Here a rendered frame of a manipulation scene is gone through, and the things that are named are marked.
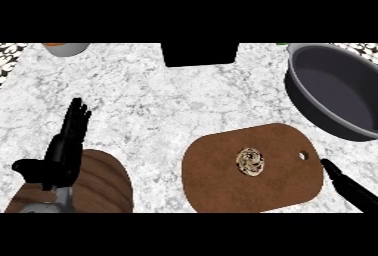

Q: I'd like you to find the beige speckled cupcake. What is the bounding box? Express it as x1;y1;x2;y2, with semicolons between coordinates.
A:
234;147;265;178

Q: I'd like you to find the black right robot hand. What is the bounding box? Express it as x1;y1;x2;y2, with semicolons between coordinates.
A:
318;158;378;214

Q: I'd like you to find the black box appliance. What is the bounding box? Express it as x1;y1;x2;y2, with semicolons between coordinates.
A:
159;43;240;68

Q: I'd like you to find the dark grey pot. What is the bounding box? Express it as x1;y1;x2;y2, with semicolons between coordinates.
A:
283;43;378;143

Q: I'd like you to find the brown wooden cutting board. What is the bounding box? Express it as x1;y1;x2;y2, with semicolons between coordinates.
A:
180;122;324;214

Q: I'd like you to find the brown wooden round board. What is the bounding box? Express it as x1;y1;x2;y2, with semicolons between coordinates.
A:
4;148;134;214

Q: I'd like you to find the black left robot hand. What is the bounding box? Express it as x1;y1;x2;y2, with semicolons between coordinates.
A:
10;97;92;192

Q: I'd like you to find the grey bowl with orange content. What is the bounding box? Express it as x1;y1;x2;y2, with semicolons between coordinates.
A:
41;43;91;58

